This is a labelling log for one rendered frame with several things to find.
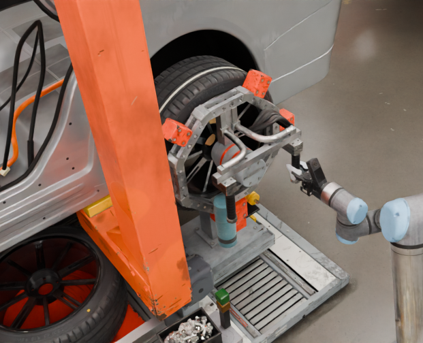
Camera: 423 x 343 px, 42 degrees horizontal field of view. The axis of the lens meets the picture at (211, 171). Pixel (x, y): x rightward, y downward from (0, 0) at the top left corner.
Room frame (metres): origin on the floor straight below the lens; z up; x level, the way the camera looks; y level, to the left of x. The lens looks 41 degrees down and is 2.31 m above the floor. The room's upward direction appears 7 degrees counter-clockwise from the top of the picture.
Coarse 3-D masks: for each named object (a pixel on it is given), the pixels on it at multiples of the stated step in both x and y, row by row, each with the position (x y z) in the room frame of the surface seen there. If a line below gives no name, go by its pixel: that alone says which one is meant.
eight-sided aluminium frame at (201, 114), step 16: (224, 96) 1.81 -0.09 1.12; (240, 96) 1.80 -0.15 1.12; (256, 96) 1.84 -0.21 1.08; (192, 112) 1.74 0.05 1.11; (208, 112) 1.71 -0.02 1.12; (192, 128) 1.69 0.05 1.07; (272, 128) 1.89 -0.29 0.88; (176, 144) 1.68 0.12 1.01; (192, 144) 1.67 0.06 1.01; (176, 160) 1.63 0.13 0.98; (272, 160) 1.89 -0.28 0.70; (176, 176) 1.62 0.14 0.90; (176, 192) 1.66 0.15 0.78; (240, 192) 1.78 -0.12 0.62; (192, 208) 1.64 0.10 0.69; (208, 208) 1.69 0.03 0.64
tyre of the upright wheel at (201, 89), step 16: (176, 64) 2.00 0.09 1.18; (192, 64) 1.98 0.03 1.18; (208, 64) 1.98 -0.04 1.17; (224, 64) 2.01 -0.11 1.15; (160, 80) 1.92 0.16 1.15; (176, 80) 1.89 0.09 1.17; (192, 80) 1.86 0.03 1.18; (208, 80) 1.85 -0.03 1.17; (224, 80) 1.86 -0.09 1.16; (240, 80) 1.91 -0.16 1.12; (160, 96) 1.85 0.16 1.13; (176, 96) 1.81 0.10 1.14; (192, 96) 1.78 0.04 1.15; (208, 96) 1.82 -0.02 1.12; (160, 112) 1.78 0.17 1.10; (176, 112) 1.74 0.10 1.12
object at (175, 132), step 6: (168, 120) 1.68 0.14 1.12; (174, 120) 1.71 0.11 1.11; (162, 126) 1.68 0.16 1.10; (168, 126) 1.67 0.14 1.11; (174, 126) 1.65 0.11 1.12; (180, 126) 1.65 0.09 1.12; (168, 132) 1.64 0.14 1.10; (174, 132) 1.63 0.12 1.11; (180, 132) 1.64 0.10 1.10; (186, 132) 1.66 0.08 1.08; (192, 132) 1.67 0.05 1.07; (168, 138) 1.62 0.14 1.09; (174, 138) 1.63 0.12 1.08; (180, 138) 1.64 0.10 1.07; (186, 138) 1.65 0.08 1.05; (180, 144) 1.64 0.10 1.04
